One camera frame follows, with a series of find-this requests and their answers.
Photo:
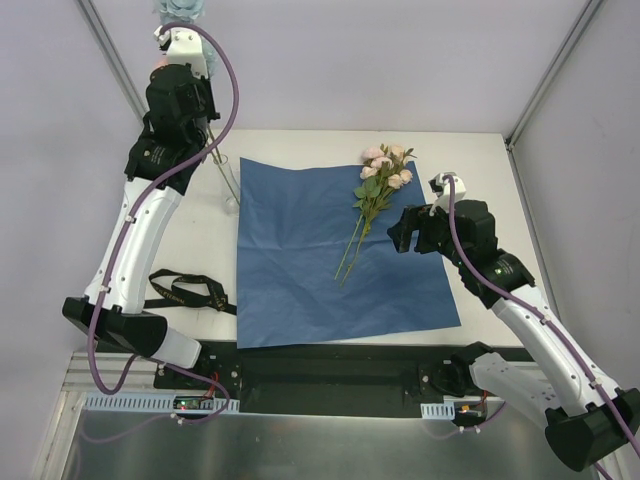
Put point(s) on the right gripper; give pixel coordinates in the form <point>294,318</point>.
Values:
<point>422,232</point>

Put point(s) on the artificial flower bunch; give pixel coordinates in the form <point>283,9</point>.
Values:
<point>384,172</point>

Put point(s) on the blue wrapping paper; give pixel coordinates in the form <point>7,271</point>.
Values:
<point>306,275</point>

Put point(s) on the black printed ribbon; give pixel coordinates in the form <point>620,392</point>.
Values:
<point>193,291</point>

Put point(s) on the pink rose stem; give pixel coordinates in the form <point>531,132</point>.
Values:
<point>162,63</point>

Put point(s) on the blue flower stem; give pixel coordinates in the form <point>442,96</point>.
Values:
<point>181,13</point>

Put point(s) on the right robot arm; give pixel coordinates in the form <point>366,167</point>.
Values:
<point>584,413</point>

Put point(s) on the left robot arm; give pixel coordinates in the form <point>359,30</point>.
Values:
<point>112,306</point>

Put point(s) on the clear glass vase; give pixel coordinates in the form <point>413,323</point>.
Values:
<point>231,189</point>

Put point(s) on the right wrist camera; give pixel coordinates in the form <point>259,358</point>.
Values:
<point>448,187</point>

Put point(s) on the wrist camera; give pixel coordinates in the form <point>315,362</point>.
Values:
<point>184,46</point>
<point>448,187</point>

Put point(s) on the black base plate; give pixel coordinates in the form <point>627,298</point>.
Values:
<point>387,381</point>

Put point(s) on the right white cable duct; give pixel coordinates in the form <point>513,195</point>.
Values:
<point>453,409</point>

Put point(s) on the white cable duct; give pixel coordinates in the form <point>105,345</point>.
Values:
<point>453,409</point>
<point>159,403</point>

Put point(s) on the right aluminium frame post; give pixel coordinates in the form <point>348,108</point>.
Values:
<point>578,29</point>

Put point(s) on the aluminium frame post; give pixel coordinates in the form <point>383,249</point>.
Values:
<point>578,29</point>
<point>111,55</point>

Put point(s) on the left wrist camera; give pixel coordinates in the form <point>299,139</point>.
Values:
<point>184,46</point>

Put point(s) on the left white cable duct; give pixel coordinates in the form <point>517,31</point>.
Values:
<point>159,403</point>

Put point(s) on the left aluminium frame post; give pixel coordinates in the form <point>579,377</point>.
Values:
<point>111,55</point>

